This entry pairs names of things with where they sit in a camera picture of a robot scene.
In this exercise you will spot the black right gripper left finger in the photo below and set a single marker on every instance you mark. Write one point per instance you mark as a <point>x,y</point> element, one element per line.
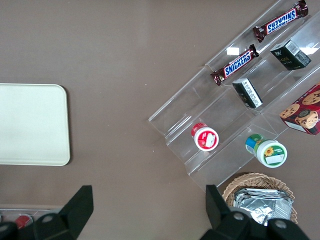
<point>80,207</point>

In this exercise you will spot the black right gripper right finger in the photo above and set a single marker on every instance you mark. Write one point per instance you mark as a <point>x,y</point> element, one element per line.
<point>216,207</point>

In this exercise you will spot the light tan wicker basket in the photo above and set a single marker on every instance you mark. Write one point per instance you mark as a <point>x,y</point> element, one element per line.
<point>255,178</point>

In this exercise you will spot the cream rectangular tray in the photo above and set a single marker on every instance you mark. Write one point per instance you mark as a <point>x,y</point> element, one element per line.
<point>32,125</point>

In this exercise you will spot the clear acrylic bottle rack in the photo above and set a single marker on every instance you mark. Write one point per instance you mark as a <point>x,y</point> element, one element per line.
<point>45,210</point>

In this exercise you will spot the aluminium foil container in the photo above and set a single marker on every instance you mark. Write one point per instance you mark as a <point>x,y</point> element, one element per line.
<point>262,205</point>

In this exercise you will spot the red soda bottle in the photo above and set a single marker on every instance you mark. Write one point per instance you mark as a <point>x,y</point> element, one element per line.
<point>23,221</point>

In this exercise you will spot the red lid cup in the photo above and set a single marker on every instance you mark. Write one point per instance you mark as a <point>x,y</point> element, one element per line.
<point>206,138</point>

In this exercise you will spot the green lid cup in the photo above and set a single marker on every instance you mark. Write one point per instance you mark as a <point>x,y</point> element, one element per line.
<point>271,153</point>

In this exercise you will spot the clear acrylic stepped display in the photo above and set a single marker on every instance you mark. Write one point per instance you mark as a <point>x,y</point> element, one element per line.
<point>190,105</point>

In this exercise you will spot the small black box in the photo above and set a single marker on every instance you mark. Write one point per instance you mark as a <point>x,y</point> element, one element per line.
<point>247,93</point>
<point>290,55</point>

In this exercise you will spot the red cookie box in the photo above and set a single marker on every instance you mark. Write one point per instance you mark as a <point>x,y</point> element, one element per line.
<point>305,110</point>

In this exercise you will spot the Snickers bar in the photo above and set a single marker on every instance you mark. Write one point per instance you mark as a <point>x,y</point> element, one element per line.
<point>281,22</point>
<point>236,65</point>

